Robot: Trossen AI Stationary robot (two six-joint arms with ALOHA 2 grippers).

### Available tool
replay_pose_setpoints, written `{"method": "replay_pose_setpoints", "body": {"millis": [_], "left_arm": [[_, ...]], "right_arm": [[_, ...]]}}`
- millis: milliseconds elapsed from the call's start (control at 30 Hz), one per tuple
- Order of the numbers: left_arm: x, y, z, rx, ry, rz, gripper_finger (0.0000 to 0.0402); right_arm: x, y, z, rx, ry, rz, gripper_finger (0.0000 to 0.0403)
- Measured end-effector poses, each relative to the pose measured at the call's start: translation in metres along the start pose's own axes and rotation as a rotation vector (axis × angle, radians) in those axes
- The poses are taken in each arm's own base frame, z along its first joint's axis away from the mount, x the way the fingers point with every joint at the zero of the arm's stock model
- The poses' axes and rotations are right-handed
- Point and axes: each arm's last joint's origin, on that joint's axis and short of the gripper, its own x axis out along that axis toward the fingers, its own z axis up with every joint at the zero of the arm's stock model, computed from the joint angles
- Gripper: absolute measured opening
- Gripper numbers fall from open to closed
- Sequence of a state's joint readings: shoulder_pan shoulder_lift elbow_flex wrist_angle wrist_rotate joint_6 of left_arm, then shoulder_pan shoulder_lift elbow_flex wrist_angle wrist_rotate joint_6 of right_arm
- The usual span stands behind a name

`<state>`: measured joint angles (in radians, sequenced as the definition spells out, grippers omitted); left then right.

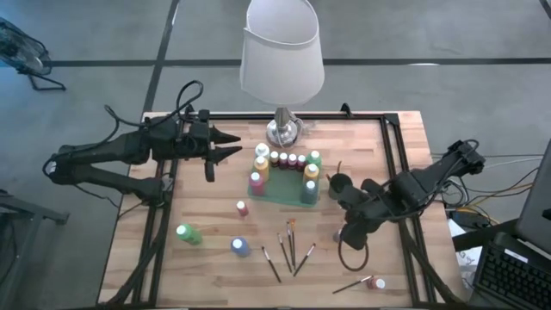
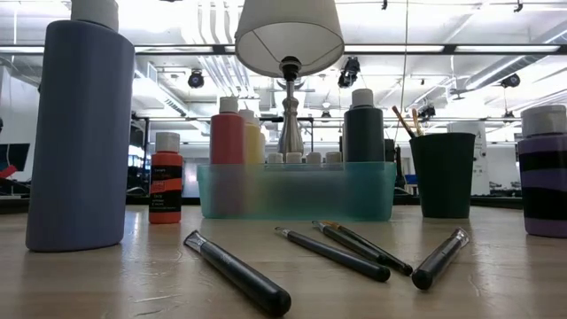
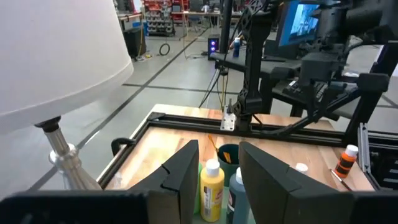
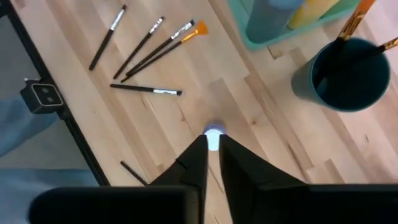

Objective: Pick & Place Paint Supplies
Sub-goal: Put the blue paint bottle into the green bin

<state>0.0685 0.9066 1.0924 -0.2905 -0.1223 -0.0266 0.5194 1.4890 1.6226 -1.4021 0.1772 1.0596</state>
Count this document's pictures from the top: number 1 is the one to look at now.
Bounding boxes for large red paint bottle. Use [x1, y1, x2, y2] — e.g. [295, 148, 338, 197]
[248, 171, 266, 197]

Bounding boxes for teal translucent plastic bin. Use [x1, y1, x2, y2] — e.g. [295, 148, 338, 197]
[246, 157, 323, 208]

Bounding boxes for grey monitor panel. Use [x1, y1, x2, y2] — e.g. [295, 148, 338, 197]
[515, 139, 551, 255]

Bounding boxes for large yellow paint bottle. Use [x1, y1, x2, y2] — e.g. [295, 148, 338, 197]
[302, 163, 320, 184]
[252, 155, 270, 182]

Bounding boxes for black power supply box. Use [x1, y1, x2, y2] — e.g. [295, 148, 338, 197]
[447, 208, 494, 230]

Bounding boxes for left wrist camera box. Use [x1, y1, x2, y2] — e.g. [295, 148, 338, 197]
[189, 124, 211, 152]

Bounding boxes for large blue paint bottle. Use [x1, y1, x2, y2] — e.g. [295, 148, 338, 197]
[230, 236, 251, 258]

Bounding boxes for black keyboard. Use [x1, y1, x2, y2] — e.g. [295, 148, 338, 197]
[472, 232, 551, 310]

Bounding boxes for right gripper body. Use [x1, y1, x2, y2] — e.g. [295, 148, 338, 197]
[337, 184, 382, 251]

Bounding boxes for black paintbrush white bristles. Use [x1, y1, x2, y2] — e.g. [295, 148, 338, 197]
[261, 245, 283, 284]

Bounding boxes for paintbrush with orange bristles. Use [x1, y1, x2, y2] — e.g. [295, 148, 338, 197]
[290, 219, 297, 269]

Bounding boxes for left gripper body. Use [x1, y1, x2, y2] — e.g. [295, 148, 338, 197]
[184, 109, 216, 183]

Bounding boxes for black camera cable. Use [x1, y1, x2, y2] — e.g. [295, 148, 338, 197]
[104, 79, 205, 129]
[337, 234, 370, 273]

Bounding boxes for black floor fan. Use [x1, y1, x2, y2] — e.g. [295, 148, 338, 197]
[0, 15, 68, 92]

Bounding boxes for grey metal desk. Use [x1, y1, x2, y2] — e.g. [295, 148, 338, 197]
[0, 187, 71, 310]

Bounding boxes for silver table lamp white shade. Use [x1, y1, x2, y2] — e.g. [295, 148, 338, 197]
[238, 0, 326, 150]

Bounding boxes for clear lamp power cord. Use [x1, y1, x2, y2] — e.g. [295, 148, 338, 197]
[296, 118, 318, 139]

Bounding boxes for dark green plastic cup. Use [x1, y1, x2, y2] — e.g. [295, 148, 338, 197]
[326, 171, 353, 201]

